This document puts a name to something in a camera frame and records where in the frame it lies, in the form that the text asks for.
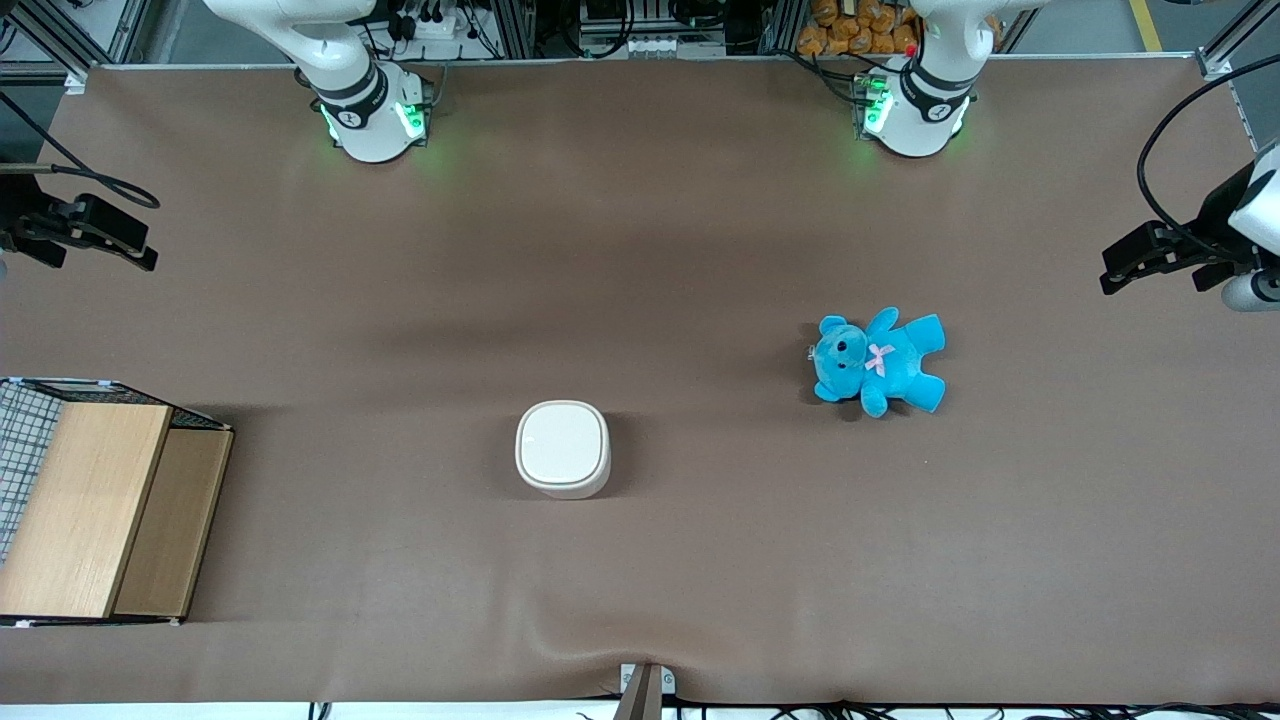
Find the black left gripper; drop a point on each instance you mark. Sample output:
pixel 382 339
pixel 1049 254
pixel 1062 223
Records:
pixel 1214 214

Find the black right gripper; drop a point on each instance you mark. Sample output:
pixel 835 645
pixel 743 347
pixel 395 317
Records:
pixel 20 222

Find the white trash can lid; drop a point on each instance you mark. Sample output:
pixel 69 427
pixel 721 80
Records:
pixel 562 444

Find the white square trash can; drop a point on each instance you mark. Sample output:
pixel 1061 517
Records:
pixel 563 488

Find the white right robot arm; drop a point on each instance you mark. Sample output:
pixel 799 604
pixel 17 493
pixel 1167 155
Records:
pixel 365 110

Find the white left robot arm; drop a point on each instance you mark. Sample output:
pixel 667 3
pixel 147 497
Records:
pixel 920 110

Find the blue teddy bear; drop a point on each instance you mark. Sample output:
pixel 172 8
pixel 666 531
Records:
pixel 880 360

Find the orange plush toys pile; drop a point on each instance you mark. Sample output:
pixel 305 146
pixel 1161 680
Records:
pixel 850 35

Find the white power strip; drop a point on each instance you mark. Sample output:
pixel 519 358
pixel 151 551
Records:
pixel 440 25

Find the brown table mat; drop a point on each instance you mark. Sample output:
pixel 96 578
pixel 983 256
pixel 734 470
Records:
pixel 700 250

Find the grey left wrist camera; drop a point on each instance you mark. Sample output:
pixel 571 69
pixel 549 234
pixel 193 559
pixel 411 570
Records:
pixel 1252 292

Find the aluminium frame post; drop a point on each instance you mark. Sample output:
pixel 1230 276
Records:
pixel 1215 62
pixel 75 70

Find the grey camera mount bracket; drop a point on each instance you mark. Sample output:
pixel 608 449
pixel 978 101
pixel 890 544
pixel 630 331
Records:
pixel 645 700

